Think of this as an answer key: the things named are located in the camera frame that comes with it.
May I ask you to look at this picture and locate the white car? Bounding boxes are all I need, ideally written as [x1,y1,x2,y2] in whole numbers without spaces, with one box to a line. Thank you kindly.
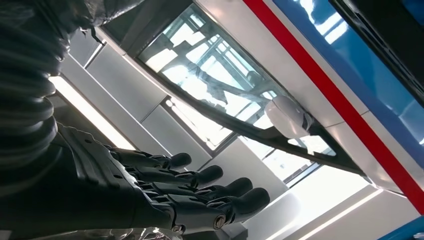
[100,0,424,216]

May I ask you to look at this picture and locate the white car side mirror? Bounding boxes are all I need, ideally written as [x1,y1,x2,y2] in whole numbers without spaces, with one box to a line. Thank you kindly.
[264,96,314,140]

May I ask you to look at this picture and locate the ceiling light strip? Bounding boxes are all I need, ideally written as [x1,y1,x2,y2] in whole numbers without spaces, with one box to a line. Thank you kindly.
[48,76,137,152]

